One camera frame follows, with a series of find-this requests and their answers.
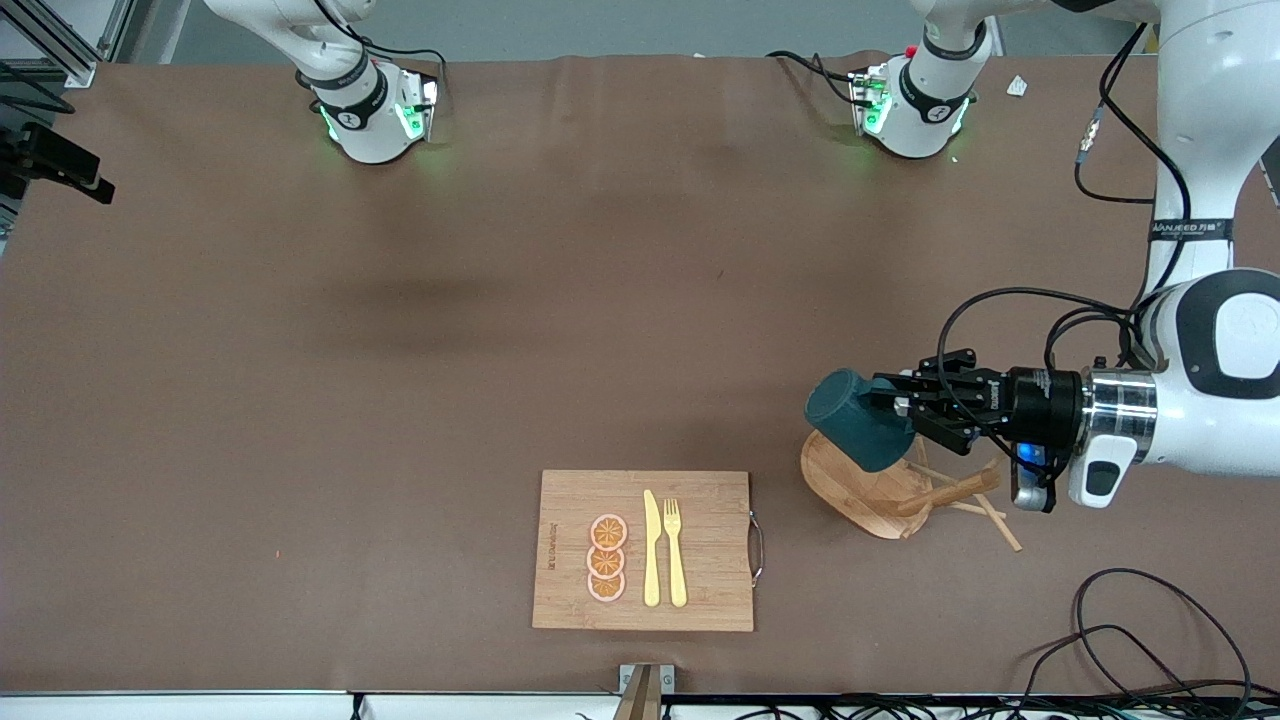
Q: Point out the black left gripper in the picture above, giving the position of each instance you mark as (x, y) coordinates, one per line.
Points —
(1043, 404)

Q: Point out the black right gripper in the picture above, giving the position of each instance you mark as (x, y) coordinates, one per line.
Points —
(59, 156)

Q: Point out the dark green ribbed cup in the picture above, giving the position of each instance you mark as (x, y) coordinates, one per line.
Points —
(860, 420)

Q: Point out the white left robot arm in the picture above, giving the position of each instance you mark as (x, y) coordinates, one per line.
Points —
(1210, 100)

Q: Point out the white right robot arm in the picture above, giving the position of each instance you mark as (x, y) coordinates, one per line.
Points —
(365, 130)

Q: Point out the wooden cup rack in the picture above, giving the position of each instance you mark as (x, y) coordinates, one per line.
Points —
(850, 490)

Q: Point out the wooden cutting board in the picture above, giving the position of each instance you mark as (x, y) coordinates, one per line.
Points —
(700, 600)

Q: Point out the yellow plastic fork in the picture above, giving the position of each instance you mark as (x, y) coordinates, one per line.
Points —
(677, 570)

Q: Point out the yellow plastic knife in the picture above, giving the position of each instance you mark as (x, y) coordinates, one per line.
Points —
(651, 560)

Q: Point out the white paper scrap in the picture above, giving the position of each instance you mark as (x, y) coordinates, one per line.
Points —
(1017, 86)

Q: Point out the orange slice toy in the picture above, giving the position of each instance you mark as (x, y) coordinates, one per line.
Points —
(606, 587)
(608, 532)
(605, 563)

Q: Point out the brown table cover sheet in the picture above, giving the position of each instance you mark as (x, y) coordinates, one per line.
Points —
(200, 550)

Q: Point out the aluminium frame post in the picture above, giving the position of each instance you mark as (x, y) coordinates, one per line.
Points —
(75, 72)

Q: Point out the metal table edge bracket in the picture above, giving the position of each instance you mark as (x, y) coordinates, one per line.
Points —
(668, 678)

